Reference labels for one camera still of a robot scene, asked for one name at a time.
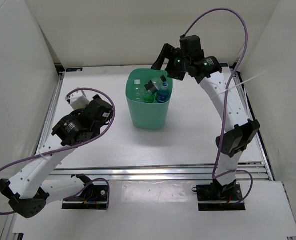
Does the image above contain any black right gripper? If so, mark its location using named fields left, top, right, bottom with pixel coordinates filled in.
left=151, top=44, right=191, bottom=81

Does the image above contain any black label small bottle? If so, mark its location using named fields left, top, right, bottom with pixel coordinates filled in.
left=144, top=75, right=167, bottom=95

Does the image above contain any dark blue label bottle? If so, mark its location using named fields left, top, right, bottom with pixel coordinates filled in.
left=155, top=82, right=169, bottom=104

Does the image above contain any clear unlabelled plastic bottle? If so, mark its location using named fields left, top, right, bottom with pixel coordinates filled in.
left=134, top=79, right=141, bottom=102

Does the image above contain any green soda bottle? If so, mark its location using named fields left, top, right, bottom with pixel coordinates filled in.
left=143, top=91, right=155, bottom=104

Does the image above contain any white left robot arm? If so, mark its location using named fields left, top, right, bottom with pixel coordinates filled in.
left=0, top=93, right=115, bottom=219

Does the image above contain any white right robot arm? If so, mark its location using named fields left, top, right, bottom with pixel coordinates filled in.
left=151, top=35, right=260, bottom=200

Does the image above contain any green plastic bin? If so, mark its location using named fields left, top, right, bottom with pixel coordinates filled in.
left=125, top=68, right=171, bottom=130

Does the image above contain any blue table corner sticker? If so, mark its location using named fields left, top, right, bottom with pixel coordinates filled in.
left=65, top=67, right=83, bottom=73

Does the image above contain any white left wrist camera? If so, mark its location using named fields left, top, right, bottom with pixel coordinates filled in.
left=65, top=91, right=90, bottom=110

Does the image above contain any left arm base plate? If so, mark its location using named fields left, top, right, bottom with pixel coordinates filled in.
left=61, top=183, right=110, bottom=211

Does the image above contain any aluminium table frame rail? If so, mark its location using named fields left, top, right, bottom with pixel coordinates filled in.
left=0, top=64, right=296, bottom=240

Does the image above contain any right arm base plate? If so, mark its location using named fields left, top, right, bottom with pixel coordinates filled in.
left=191, top=184, right=246, bottom=212

